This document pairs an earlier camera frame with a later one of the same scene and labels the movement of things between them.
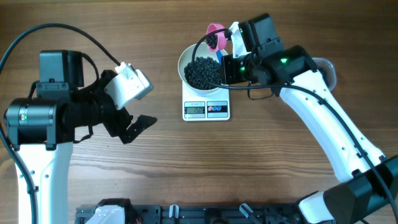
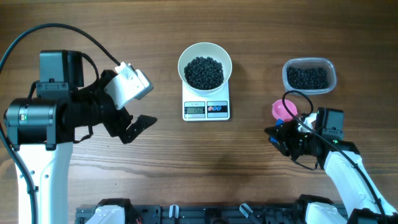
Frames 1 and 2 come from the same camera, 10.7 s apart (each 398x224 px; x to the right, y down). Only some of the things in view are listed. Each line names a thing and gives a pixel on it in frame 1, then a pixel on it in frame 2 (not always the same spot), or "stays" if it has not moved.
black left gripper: x=119 y=126 stays
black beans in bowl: x=206 y=68 stays
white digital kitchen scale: x=199 y=108 stays
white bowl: x=202 y=51 stays
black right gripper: x=227 y=76 → x=283 y=134
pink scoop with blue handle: x=221 y=38 → x=281 y=114
